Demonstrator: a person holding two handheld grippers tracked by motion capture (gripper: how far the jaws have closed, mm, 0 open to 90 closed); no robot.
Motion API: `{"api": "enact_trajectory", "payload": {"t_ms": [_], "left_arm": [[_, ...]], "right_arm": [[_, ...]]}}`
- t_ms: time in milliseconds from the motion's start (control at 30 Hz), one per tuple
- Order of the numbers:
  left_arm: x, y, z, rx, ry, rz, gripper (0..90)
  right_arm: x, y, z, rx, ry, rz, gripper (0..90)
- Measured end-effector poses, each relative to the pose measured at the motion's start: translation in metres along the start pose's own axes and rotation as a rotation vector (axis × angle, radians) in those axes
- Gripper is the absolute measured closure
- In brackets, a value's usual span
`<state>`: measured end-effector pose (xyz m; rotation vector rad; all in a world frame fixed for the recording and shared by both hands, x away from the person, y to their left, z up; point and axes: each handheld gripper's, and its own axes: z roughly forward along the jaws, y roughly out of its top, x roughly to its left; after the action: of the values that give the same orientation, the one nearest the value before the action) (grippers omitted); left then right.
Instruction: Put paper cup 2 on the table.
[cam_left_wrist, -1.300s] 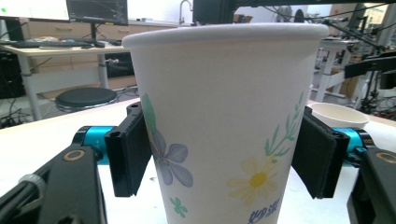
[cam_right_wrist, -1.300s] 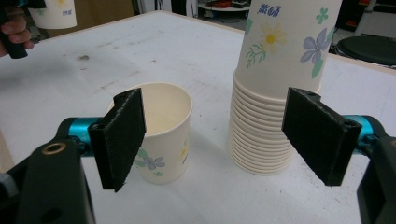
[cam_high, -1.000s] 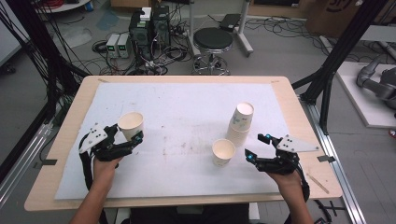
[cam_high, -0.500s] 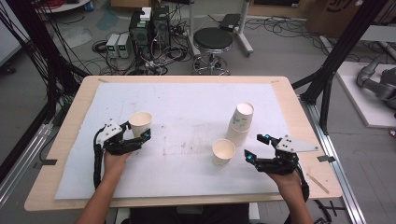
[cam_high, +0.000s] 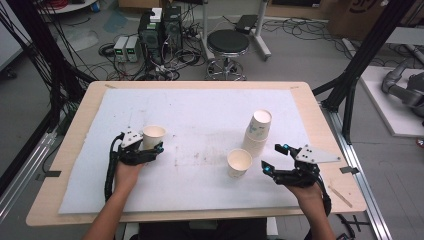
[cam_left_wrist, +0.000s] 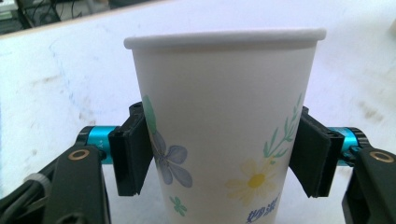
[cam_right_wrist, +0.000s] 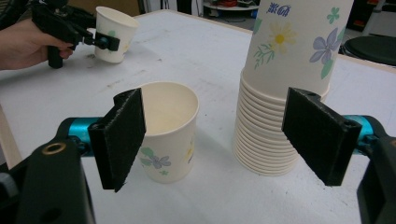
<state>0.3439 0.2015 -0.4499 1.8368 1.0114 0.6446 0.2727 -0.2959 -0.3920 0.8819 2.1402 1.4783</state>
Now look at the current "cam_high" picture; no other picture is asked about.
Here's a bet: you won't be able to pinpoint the white table mat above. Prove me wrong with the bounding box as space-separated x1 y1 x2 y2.
58 87 313 215

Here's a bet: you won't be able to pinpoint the white platform board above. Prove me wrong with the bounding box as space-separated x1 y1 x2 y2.
359 65 424 138

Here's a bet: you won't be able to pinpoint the black tape piece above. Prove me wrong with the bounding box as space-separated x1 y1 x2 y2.
35 170 63 182
339 165 360 175

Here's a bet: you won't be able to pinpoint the stack of floral paper cups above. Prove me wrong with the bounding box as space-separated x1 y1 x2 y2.
241 109 273 158

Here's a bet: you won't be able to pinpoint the small white box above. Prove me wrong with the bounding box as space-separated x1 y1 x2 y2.
149 7 163 24

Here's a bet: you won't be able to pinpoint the bundle of floor cables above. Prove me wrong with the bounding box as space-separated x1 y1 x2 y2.
263 16 351 61

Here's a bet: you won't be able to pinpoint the white paper cup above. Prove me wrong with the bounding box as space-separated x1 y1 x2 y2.
226 148 254 179
142 124 167 151

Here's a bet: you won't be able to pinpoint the person's right hand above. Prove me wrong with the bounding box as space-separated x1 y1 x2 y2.
284 182 324 211

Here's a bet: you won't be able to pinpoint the brown cardboard box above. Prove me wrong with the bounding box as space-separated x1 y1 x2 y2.
326 0 424 42

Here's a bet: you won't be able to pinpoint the black clamp parts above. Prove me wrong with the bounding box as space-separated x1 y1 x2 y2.
334 213 371 240

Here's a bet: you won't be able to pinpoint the flat black box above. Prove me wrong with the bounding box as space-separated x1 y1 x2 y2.
234 14 259 35

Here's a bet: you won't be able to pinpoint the aluminium rail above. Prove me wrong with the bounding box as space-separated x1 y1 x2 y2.
0 131 59 221
319 101 394 240

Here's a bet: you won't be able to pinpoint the person's dark lap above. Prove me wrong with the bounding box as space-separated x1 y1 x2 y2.
129 218 268 240

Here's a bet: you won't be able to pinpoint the grey power supply unit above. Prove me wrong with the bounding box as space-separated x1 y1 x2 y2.
125 35 141 63
113 35 129 63

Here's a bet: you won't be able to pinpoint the round white table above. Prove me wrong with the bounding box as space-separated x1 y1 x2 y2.
36 0 98 15

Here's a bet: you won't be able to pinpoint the person's left hand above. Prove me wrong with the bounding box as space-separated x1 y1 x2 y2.
114 161 145 198

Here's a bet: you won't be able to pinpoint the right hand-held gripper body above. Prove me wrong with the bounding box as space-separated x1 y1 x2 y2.
270 143 342 189

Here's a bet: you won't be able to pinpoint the black round stool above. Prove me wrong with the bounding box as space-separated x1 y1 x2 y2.
204 29 251 82

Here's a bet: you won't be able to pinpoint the black computer tower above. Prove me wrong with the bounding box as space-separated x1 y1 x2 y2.
137 11 164 66
162 5 184 51

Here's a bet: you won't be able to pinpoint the black metal frame post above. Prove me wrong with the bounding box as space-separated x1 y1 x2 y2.
6 0 98 134
312 0 408 145

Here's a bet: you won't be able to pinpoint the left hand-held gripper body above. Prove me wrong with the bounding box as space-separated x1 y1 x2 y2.
114 127 160 167

